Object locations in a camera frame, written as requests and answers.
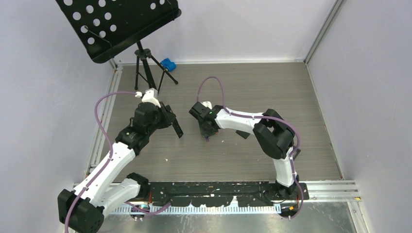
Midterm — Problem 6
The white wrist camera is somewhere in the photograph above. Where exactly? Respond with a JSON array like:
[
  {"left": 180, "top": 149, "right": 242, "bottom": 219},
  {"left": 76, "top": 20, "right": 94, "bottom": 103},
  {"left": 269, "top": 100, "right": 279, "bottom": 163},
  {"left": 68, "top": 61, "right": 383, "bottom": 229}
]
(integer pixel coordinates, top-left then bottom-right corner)
[
  {"left": 201, "top": 101, "right": 213, "bottom": 109},
  {"left": 135, "top": 88, "right": 161, "bottom": 107}
]

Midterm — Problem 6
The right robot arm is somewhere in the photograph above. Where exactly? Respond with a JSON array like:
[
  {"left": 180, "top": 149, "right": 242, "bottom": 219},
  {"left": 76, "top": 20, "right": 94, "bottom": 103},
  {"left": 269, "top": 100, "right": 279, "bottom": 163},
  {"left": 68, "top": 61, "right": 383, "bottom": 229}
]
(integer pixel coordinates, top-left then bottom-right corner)
[{"left": 189, "top": 101, "right": 299, "bottom": 199}]

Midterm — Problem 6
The black tripod stand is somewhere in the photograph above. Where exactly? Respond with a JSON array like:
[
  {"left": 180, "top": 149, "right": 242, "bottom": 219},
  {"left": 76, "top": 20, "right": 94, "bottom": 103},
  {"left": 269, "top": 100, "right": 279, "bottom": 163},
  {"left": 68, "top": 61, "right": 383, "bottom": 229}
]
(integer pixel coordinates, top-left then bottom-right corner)
[{"left": 134, "top": 41, "right": 179, "bottom": 92}]

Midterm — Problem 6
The black remote control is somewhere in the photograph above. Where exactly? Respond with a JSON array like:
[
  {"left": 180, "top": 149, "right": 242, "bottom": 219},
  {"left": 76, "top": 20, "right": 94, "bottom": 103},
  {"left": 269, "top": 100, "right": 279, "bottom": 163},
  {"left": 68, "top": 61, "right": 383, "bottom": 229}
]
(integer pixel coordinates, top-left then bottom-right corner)
[{"left": 172, "top": 119, "right": 184, "bottom": 138}]

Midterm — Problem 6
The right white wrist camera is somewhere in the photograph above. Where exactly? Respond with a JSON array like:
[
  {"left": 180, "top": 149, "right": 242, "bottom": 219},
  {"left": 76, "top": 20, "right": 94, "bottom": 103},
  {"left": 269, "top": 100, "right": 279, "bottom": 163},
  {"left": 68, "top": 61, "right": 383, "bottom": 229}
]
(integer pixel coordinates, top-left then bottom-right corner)
[{"left": 201, "top": 101, "right": 213, "bottom": 109}]

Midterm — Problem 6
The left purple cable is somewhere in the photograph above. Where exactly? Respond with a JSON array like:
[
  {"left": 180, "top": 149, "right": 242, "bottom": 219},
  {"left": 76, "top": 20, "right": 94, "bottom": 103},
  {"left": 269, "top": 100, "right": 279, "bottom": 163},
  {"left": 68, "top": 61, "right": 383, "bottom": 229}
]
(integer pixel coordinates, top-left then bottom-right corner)
[{"left": 64, "top": 91, "right": 142, "bottom": 233}]

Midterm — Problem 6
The blue plastic object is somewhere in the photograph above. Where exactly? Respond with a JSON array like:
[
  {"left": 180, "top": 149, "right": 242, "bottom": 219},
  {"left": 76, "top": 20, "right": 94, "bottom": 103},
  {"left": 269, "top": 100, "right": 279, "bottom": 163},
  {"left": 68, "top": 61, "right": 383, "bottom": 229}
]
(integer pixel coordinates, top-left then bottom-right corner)
[{"left": 160, "top": 58, "right": 176, "bottom": 71}]

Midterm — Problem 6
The black perforated music stand desk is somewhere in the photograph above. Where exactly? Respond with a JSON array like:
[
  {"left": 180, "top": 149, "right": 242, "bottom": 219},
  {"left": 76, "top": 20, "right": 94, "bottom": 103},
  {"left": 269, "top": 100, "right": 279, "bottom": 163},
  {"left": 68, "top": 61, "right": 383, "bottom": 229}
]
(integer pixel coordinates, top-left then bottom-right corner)
[{"left": 56, "top": 0, "right": 182, "bottom": 64}]

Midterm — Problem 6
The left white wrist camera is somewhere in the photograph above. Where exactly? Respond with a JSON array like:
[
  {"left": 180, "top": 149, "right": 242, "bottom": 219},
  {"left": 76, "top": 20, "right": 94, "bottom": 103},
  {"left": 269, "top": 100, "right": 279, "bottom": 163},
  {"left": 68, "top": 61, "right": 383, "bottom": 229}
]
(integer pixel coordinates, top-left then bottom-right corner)
[{"left": 135, "top": 88, "right": 161, "bottom": 107}]

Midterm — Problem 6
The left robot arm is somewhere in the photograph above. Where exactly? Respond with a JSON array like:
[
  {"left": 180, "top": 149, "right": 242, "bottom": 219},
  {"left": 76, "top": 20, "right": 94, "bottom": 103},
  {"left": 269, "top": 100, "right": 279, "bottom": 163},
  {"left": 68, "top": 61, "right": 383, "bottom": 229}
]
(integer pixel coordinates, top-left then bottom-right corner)
[{"left": 57, "top": 102, "right": 183, "bottom": 233}]

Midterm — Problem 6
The black battery cover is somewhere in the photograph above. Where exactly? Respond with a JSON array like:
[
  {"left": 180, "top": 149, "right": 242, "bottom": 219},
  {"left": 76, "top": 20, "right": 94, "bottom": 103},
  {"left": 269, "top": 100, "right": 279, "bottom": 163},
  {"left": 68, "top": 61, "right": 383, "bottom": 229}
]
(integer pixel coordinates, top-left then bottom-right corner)
[{"left": 235, "top": 130, "right": 250, "bottom": 139}]

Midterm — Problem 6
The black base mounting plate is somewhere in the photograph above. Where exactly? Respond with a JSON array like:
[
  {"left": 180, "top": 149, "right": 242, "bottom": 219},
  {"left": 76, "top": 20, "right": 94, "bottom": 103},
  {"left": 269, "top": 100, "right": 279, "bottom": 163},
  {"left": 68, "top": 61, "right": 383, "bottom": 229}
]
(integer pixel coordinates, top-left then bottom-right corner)
[{"left": 137, "top": 181, "right": 296, "bottom": 207}]

